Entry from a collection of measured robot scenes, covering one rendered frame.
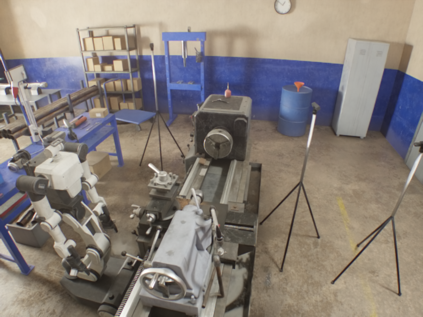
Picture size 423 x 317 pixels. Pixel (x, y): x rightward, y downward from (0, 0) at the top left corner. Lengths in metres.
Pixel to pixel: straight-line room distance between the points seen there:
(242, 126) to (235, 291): 1.37
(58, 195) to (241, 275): 1.43
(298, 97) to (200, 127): 2.86
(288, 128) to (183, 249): 4.22
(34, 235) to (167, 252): 2.14
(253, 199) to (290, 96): 2.69
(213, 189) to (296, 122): 3.13
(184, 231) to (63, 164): 0.87
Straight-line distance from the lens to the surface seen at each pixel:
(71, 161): 1.82
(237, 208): 1.96
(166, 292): 1.33
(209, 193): 2.35
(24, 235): 3.35
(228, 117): 2.42
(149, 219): 1.70
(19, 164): 3.01
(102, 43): 6.22
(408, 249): 3.52
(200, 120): 2.48
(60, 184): 1.77
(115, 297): 2.38
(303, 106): 5.13
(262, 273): 2.69
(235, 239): 1.74
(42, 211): 1.79
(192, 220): 1.45
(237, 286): 2.10
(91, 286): 2.56
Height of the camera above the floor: 2.16
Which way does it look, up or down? 30 degrees down
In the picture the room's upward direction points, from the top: straight up
